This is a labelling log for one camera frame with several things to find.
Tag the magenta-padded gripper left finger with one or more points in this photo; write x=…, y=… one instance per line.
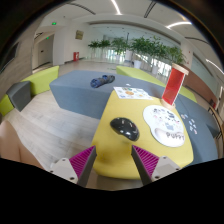
x=81, y=161

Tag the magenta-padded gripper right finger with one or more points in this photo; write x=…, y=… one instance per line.
x=148, y=161

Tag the black computer mouse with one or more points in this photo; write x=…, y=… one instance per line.
x=125, y=128

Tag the white cartoon print mouse pad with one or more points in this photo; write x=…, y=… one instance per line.
x=163, y=125

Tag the scattered small stickers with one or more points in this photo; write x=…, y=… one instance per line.
x=190, y=123

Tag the long grey upholstered bench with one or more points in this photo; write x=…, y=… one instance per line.
x=76, y=93

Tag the white sticker sheet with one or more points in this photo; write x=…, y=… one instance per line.
x=132, y=93

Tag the person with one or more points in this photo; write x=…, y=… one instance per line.
x=13, y=143

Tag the red panel lamp wooden ends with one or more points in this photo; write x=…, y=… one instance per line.
x=174, y=85

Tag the folded dark blue umbrella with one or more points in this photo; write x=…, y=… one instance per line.
x=101, y=81

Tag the lime green upholstered bench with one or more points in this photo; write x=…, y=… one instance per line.
x=140, y=74
x=43, y=80

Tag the dark grey ottoman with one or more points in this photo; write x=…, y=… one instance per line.
x=19, y=96

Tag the red fire extinguisher cabinet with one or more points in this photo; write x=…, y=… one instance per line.
x=76, y=56

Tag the row of potted green plants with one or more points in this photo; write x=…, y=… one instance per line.
x=143, y=46

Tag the green exit sign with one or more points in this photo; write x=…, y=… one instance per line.
x=53, y=23

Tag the strip ceiling lights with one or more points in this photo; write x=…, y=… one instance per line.
x=116, y=8

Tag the brass wall plaque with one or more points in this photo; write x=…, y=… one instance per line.
x=79, y=35

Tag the black wall screen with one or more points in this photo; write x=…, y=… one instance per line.
x=8, y=56

